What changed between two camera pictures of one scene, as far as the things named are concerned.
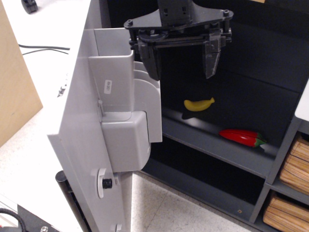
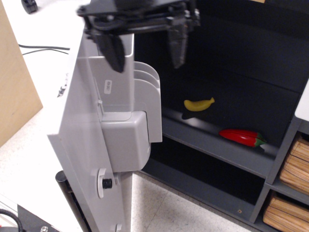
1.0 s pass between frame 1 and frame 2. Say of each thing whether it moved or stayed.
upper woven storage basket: stayed
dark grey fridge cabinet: stayed
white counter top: stayed
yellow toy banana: stayed
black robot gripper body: moved
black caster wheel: stayed
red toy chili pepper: stayed
